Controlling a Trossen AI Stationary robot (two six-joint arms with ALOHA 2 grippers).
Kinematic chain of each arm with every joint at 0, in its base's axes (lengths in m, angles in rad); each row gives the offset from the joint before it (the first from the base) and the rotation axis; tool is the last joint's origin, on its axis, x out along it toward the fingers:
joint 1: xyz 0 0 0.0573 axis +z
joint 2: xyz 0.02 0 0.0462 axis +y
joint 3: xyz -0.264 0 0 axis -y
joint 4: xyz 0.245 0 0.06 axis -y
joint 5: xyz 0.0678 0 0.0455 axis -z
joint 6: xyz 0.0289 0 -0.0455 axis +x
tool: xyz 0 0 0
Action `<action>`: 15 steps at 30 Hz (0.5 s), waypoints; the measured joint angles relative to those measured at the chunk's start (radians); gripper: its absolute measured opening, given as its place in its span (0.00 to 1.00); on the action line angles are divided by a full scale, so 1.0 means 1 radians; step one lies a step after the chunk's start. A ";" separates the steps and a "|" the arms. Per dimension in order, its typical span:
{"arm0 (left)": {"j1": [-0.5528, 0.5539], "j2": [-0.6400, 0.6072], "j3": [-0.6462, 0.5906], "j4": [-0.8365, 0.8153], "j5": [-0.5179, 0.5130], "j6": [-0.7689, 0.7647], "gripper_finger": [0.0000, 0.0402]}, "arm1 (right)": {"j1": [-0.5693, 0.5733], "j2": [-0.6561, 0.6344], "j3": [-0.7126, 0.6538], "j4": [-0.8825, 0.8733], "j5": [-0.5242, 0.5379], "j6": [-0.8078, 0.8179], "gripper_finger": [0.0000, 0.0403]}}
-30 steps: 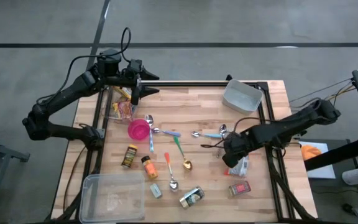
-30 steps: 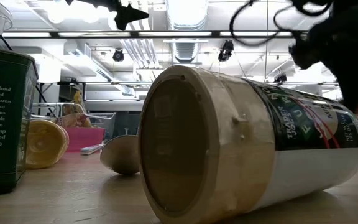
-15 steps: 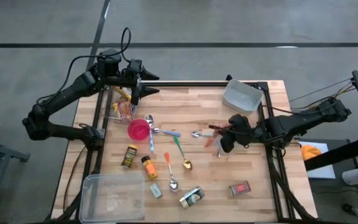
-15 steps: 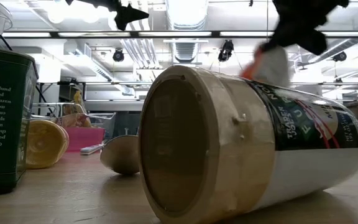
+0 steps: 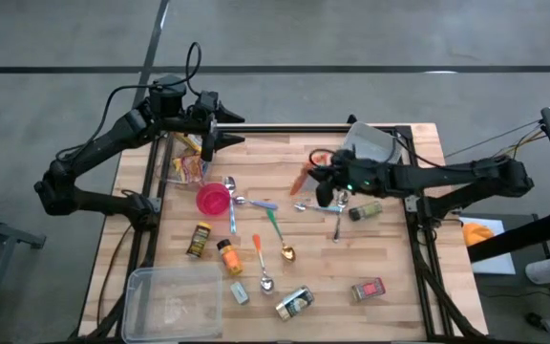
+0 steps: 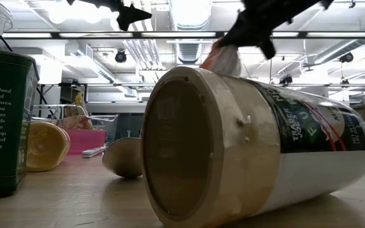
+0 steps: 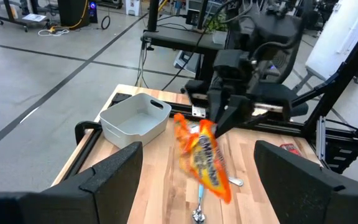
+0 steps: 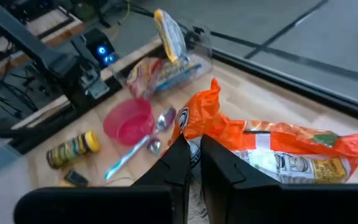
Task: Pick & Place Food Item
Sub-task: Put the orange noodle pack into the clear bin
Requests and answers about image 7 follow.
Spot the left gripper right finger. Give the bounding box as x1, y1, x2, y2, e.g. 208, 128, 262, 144
253, 139, 358, 224

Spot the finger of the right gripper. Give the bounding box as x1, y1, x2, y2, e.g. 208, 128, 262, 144
208, 90, 229, 124
215, 96, 256, 138

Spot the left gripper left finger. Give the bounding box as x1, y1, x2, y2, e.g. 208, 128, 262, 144
0, 141, 144, 224

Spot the red spice tin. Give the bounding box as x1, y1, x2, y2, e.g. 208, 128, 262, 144
280, 143, 303, 156

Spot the orange snack packet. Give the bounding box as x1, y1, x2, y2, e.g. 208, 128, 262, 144
173, 112, 232, 205

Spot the black office chair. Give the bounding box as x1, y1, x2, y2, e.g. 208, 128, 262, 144
253, 46, 310, 122

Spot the flat white box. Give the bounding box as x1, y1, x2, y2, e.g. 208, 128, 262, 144
172, 49, 202, 74

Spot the potted green plant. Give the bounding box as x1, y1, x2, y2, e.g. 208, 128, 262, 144
205, 12, 229, 44

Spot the plain silver spoon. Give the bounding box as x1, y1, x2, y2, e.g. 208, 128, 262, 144
228, 176, 244, 187

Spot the black desk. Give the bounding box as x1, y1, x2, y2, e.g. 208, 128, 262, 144
140, 0, 229, 82

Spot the grey plastic bin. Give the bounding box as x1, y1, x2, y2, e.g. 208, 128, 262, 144
99, 92, 173, 149

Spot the black rig strut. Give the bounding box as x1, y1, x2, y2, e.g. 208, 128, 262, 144
290, 12, 358, 138

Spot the white board panel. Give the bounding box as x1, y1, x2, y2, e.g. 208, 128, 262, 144
305, 0, 358, 81

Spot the small white box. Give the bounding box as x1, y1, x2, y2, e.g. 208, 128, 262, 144
125, 0, 142, 17

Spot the box with purple light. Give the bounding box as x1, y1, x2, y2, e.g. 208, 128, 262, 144
88, 0, 99, 24

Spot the black computer tower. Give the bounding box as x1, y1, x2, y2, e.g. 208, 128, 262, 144
57, 0, 90, 29

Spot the white paper sheet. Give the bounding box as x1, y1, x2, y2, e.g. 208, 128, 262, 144
22, 13, 48, 22

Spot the black rolling cart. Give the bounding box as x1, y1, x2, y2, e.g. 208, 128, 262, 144
0, 0, 51, 33

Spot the black desk cable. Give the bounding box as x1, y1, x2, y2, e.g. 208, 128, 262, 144
162, 0, 229, 91

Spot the blue-handled spoon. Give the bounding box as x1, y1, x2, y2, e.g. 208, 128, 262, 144
192, 183, 207, 224

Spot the black cable loop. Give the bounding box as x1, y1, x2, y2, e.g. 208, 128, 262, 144
100, 14, 111, 30

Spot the yellow floor cable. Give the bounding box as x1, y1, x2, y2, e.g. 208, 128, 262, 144
50, 0, 90, 34

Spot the white coiled cable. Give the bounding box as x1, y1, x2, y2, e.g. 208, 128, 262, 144
37, 27, 70, 37

